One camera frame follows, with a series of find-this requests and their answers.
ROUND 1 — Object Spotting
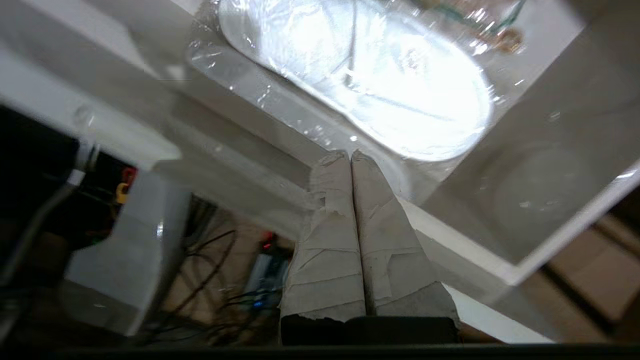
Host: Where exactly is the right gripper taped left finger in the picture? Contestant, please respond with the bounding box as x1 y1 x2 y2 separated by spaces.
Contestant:
279 149 367 321

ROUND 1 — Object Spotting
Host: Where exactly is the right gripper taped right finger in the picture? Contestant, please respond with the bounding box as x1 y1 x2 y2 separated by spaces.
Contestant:
351 149 459 318

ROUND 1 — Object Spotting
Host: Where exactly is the white bagged slipper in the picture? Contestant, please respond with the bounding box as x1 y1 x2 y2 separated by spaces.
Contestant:
187 0 501 164

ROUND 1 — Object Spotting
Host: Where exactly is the green brown snack bag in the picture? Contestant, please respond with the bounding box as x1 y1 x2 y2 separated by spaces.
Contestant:
414 0 529 55

